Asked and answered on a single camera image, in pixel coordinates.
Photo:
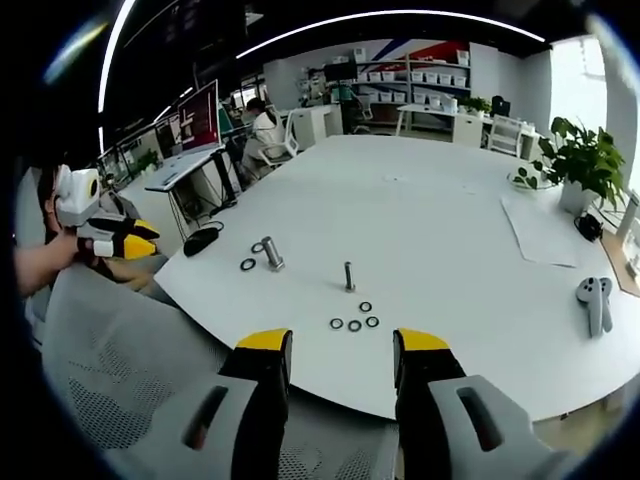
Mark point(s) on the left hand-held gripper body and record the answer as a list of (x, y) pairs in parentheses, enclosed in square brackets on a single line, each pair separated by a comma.
[(80, 192)]

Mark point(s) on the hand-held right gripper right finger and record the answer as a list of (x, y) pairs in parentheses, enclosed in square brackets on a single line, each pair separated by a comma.
[(425, 400)]

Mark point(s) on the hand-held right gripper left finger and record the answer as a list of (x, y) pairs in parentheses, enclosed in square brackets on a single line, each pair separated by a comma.
[(260, 400)]

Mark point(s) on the small black washer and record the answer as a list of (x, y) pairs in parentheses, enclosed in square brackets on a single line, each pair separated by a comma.
[(365, 305), (371, 321), (335, 324), (354, 326)]

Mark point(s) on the large black washer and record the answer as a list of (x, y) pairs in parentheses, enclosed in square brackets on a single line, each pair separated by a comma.
[(247, 264), (258, 248)]

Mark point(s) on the large steel bolt stud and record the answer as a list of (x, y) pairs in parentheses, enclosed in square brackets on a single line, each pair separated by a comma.
[(272, 252)]

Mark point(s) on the small threaded steel stud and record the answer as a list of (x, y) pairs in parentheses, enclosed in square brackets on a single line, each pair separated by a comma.
[(348, 276)]

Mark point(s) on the person's left hand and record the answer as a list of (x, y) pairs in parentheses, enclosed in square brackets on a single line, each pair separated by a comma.
[(67, 247)]

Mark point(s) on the black computer mouse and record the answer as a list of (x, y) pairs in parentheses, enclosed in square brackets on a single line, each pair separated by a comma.
[(199, 242)]

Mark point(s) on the grey mesh office chair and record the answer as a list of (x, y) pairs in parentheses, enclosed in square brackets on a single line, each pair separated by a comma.
[(125, 330)]

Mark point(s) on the white standing desk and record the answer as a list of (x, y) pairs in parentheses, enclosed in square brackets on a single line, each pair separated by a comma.
[(182, 167)]

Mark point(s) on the large computer monitor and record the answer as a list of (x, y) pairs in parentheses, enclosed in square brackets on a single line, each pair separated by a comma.
[(200, 117)]

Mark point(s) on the white office chair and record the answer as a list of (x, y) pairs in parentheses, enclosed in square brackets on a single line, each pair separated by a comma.
[(282, 142)]

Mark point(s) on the grey handheld controller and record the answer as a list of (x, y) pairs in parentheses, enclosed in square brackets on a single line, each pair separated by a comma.
[(607, 300), (590, 305)]

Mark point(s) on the white paper sheet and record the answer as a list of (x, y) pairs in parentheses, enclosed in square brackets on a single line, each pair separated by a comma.
[(542, 232)]

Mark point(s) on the small black device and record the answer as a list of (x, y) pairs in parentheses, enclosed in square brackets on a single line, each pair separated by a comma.
[(590, 226)]

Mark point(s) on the small plant in glass bowl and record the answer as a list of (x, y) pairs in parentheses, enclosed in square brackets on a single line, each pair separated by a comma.
[(527, 177)]

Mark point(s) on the white stand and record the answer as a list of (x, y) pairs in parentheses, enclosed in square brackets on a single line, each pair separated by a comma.
[(631, 235)]

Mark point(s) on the white cabinet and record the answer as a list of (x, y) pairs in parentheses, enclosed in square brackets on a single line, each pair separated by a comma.
[(467, 129)]

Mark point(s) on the white slatted chair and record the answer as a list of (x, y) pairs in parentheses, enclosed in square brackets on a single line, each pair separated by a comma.
[(505, 135)]

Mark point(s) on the green potted plant white pot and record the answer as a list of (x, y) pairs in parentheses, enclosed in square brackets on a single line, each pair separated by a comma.
[(585, 160)]

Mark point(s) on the storage shelf with white bins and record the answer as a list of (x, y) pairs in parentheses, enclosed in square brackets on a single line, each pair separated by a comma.
[(420, 85)]

